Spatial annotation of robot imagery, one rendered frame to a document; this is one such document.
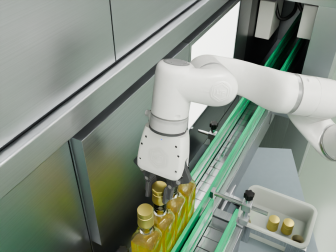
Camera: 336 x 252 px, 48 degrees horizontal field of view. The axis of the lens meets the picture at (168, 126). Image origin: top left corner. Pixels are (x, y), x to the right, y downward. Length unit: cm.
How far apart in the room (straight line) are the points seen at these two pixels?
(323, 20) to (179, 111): 106
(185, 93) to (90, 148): 22
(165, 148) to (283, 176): 83
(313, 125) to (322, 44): 82
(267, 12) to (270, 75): 106
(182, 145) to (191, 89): 12
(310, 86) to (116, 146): 43
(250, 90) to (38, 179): 46
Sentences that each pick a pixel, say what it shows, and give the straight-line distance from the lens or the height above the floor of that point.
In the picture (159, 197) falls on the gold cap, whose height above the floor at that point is 116.
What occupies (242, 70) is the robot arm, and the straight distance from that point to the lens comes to 81.
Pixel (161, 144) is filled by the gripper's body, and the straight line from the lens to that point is 74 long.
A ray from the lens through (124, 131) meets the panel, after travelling 85.
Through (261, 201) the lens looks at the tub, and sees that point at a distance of 134.
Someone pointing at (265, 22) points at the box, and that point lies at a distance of 185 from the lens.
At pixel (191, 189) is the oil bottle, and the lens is 95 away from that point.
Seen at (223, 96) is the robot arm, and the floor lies 140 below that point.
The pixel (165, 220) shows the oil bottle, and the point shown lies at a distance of 88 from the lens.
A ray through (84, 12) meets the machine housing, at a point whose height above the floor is 153.
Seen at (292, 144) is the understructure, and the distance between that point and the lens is 199.
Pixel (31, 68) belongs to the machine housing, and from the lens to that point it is 62.
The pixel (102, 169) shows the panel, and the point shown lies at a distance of 83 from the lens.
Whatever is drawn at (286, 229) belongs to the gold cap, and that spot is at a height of 80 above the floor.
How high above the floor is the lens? 178
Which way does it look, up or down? 39 degrees down
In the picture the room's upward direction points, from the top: straight up
